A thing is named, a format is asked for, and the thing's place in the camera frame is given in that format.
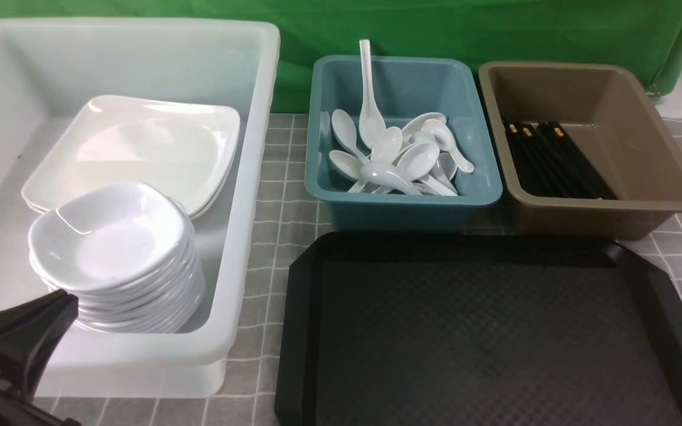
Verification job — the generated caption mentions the large white plastic tub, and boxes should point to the large white plastic tub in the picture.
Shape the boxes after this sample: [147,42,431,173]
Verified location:
[0,17,281,399]

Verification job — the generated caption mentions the white spoon right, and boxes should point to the white spoon right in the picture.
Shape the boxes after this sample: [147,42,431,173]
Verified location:
[420,119,475,173]

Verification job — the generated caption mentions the white square rice plate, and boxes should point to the white square rice plate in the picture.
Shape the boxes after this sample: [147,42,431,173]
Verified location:
[24,95,242,209]

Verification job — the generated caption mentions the brown plastic bin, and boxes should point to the brown plastic bin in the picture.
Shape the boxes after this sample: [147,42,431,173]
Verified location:
[478,62,682,240]

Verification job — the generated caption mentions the grey checked tablecloth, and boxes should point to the grey checked tablecloth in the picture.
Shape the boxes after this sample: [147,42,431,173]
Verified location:
[34,114,682,425]

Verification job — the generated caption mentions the black chopsticks in bin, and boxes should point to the black chopsticks in bin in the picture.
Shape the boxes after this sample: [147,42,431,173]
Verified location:
[502,120,617,200]

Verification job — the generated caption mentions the white spoon front centre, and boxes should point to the white spoon front centre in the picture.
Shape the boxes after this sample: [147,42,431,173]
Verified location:
[360,161,422,196]

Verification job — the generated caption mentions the white square plate in tub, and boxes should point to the white square plate in tub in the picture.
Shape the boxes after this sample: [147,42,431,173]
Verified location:
[21,178,227,220]

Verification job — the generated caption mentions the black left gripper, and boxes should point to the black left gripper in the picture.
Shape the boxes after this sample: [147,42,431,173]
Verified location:
[0,289,81,425]

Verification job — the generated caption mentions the white ceramic soup spoon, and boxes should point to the white ceramic soup spoon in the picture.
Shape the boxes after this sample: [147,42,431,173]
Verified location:
[358,40,386,150]

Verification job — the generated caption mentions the white spoon far left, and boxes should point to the white spoon far left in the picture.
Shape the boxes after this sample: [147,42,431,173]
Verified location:
[331,109,370,164]

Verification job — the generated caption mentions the green backdrop cloth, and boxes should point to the green backdrop cloth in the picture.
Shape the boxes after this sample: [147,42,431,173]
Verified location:
[0,1,682,113]

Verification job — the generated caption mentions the stack of white dishes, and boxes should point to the stack of white dishes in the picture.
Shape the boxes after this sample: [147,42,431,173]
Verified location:
[28,181,206,334]

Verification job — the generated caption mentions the black serving tray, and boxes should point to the black serving tray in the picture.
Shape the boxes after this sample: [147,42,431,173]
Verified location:
[274,232,682,425]

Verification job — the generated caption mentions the white spoon lower left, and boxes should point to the white spoon lower left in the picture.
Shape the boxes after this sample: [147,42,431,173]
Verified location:
[328,149,363,182]

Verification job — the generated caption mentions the teal plastic bin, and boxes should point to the teal plastic bin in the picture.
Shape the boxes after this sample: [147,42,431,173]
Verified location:
[305,56,503,233]

